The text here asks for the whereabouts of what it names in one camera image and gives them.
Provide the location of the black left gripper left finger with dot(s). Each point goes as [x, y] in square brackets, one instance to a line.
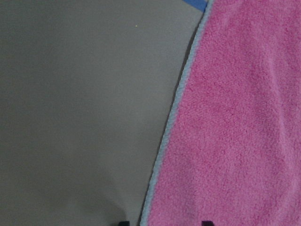
[123, 223]

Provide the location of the pink towel with grey hem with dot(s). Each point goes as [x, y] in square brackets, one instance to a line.
[231, 150]

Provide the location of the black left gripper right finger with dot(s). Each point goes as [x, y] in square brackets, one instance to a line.
[207, 223]

